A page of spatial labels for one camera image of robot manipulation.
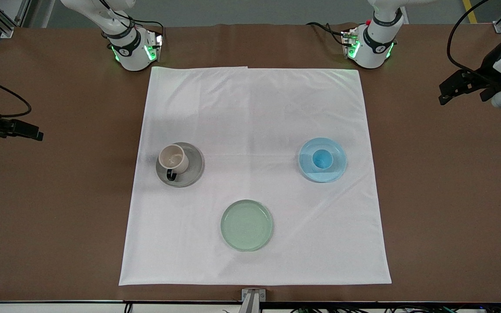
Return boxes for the black right base cables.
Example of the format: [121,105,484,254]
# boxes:
[102,0,165,44]

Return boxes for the green plate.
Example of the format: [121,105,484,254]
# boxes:
[220,200,274,252]

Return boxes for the blue plate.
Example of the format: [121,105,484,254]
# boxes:
[298,137,347,183]

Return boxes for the gray plate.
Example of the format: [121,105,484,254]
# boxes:
[155,142,205,188]

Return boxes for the white mug black handle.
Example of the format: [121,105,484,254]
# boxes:
[158,144,190,182]

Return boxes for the blue cup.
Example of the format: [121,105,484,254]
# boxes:
[311,149,334,171]

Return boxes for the black left base cables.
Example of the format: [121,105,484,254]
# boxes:
[306,21,352,47]

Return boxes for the black base cables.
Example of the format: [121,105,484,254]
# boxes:
[102,0,165,44]
[306,21,352,47]

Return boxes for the white square cloth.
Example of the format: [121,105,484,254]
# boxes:
[119,66,392,286]

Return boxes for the metal table edge bracket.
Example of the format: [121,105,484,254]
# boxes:
[241,288,267,313]

